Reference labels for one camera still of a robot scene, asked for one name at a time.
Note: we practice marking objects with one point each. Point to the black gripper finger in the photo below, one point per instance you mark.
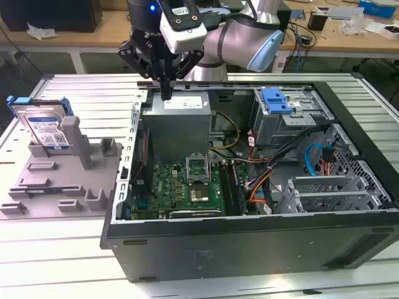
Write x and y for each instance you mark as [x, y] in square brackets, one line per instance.
[134, 57]
[190, 60]

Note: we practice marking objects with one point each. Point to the hard disk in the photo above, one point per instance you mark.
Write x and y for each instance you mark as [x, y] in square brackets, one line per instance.
[43, 124]

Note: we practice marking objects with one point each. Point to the graphics card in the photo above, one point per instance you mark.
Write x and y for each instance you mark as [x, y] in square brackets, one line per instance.
[196, 214]

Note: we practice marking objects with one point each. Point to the metal disk bay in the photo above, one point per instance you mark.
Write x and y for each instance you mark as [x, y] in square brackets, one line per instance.
[324, 199]

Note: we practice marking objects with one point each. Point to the blue cardboard box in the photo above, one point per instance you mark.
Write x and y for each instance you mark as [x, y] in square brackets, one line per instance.
[377, 7]

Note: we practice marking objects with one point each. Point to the large black box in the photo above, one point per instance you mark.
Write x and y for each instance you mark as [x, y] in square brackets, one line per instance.
[46, 15]

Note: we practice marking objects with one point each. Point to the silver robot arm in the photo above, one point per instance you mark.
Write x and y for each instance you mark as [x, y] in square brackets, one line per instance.
[237, 40]

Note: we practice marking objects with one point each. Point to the grey parts rack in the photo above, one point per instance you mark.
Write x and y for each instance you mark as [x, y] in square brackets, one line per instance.
[62, 174]

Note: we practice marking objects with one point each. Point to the crumpled white plastic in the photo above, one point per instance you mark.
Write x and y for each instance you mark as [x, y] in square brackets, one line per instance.
[40, 32]

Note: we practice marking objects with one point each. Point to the grey power supply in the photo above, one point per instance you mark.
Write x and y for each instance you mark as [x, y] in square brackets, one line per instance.
[174, 130]

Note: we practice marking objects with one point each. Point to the black RAM slot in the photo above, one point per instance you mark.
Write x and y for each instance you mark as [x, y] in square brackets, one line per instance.
[227, 190]

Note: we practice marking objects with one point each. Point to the white box with black inset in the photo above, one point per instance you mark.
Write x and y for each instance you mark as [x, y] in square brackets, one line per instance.
[385, 31]

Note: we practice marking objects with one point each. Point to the CPU socket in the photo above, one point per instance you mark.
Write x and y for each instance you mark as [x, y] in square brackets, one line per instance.
[199, 194]

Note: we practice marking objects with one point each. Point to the clear plastic bag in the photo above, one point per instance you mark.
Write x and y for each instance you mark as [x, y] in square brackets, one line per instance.
[352, 26]

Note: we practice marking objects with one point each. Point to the installed RAM stick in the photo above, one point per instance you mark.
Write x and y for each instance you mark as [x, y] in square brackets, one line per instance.
[240, 193]

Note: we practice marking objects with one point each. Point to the black PC case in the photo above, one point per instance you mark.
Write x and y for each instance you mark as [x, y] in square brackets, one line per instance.
[249, 249]

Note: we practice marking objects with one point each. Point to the blue drive cage latch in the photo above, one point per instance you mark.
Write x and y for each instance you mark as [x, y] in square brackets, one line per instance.
[275, 101]

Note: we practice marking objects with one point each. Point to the green motherboard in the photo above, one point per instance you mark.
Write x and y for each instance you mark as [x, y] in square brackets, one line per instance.
[168, 187]

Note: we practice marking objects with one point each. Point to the metal optical drive cage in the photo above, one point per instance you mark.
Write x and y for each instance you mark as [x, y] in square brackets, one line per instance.
[274, 130]

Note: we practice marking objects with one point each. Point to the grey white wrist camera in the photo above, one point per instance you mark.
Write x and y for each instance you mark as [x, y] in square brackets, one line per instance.
[187, 40]

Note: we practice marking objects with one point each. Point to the small black box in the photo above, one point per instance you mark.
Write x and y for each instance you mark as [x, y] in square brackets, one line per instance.
[317, 21]

